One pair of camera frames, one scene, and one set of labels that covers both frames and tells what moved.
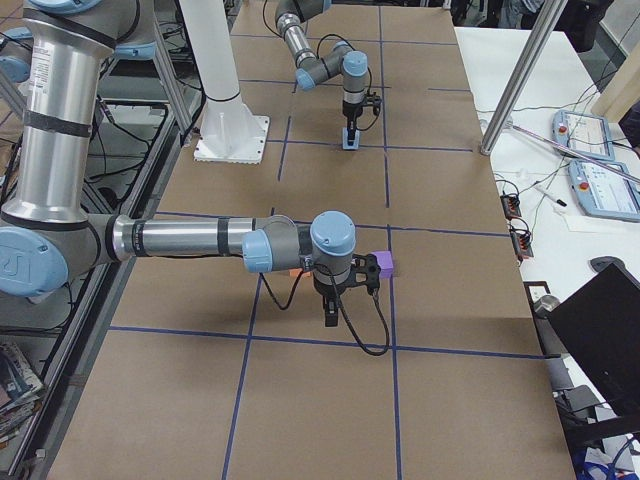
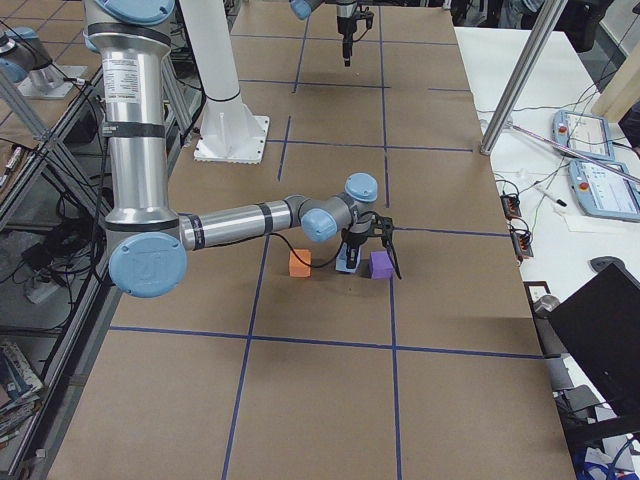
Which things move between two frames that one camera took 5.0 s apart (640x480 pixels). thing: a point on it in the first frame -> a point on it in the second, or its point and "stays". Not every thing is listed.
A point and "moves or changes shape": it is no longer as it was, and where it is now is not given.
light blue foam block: [345, 143] moves or changes shape
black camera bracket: [364, 271] -> [381, 225]
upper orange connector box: [510, 203] stays
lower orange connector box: [521, 242] stays
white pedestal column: [229, 132] stays
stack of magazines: [21, 391] stays
